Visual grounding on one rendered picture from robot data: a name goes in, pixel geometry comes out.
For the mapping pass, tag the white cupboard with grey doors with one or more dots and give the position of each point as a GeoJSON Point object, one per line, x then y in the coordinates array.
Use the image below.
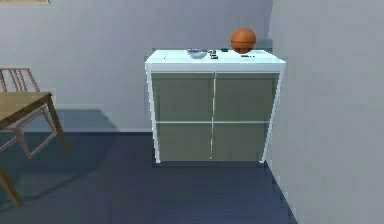
{"type": "Point", "coordinates": [213, 110]}

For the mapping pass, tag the grey metal bowl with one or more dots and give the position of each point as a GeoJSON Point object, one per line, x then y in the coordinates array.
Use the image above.
{"type": "Point", "coordinates": [197, 53]}

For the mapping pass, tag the small dark keys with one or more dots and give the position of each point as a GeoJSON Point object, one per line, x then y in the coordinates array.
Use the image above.
{"type": "Point", "coordinates": [213, 55]}

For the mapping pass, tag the small black flat object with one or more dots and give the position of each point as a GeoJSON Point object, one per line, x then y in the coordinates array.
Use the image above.
{"type": "Point", "coordinates": [224, 50]}

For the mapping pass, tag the thin black pen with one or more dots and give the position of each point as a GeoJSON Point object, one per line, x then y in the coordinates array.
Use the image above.
{"type": "Point", "coordinates": [247, 56]}

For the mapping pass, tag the orange basketball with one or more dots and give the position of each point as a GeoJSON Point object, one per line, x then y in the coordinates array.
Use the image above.
{"type": "Point", "coordinates": [243, 40]}

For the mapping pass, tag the pale wooden chair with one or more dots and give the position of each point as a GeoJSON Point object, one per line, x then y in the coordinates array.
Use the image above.
{"type": "Point", "coordinates": [23, 83]}

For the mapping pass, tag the brown wooden table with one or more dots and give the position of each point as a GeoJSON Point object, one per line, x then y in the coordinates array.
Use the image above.
{"type": "Point", "coordinates": [20, 106]}

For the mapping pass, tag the framed wall picture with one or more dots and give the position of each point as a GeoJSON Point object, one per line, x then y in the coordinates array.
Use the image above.
{"type": "Point", "coordinates": [25, 1]}

